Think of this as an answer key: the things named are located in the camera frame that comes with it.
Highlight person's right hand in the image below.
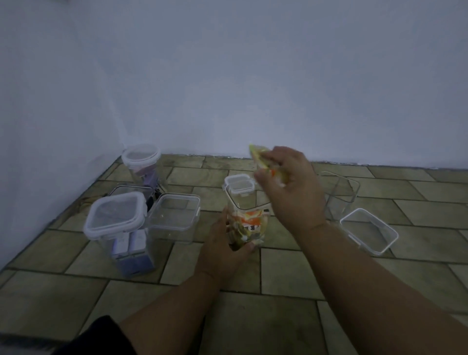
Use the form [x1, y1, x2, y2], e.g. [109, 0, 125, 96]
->
[253, 146, 328, 238]

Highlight person's left hand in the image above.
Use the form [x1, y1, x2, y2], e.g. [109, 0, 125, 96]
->
[194, 209, 256, 290]

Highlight heap of colorful snack packets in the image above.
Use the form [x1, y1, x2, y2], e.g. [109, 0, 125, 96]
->
[226, 209, 268, 252]

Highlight square clear plastic container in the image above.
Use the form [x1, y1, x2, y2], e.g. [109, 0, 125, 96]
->
[318, 171, 361, 221]

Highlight tall clear jar with snacks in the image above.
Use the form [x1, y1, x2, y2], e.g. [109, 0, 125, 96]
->
[223, 175, 273, 253]

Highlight low square clear container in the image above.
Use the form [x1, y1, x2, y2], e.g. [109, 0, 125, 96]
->
[145, 194, 201, 245]

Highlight small square white-rimmed lid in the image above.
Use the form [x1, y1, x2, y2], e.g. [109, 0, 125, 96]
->
[222, 174, 256, 197]

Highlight orange yellow snack packet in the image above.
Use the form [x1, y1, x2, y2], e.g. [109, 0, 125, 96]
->
[248, 144, 290, 188]

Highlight shallow rectangular clear container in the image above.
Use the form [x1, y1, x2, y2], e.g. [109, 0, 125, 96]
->
[339, 208, 400, 256]

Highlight large white-rimmed lid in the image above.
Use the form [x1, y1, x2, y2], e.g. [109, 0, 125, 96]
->
[83, 191, 148, 241]

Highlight clear container black clip lid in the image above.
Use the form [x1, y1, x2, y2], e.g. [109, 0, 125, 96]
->
[108, 184, 156, 205]

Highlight large tall clear container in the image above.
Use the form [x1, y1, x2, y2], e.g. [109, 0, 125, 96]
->
[84, 193, 155, 277]

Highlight person's right forearm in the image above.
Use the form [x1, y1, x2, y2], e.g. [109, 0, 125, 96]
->
[298, 221, 468, 355]

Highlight person's left forearm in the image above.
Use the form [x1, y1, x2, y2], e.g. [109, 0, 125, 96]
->
[118, 272, 224, 355]

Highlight person's black clothing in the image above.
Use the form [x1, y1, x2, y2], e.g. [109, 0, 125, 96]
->
[53, 315, 138, 355]

